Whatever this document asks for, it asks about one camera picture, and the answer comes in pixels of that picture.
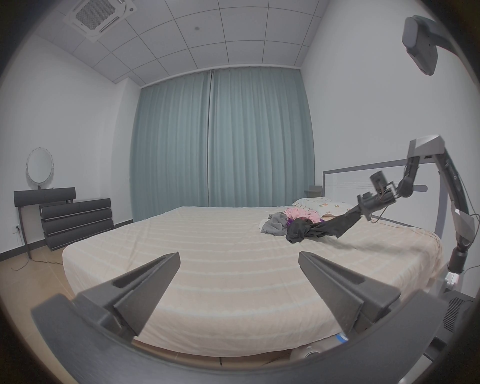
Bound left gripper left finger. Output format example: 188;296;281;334
74;252;181;340

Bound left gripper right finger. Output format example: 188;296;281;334
298;251;402;335

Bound black T-shirt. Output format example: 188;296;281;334
286;210;364;244

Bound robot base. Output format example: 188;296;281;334
289;264;480;373

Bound bed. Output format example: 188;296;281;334
62;158;445;368

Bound white printed pillow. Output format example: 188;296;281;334
292;196;355;218

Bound pink garment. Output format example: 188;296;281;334
283;207;320;223

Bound black chest of drawers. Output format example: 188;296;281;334
39;198;115;251

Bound grey garment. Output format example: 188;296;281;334
259;211;289;237

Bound black dressing table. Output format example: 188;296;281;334
14;187;76;259

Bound blue-green curtain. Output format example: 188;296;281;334
129;67;315;223

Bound ceiling air conditioner vent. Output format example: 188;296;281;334
64;0;136;42

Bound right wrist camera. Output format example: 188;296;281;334
370;170;395;193

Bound black cable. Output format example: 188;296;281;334
10;258;65;271

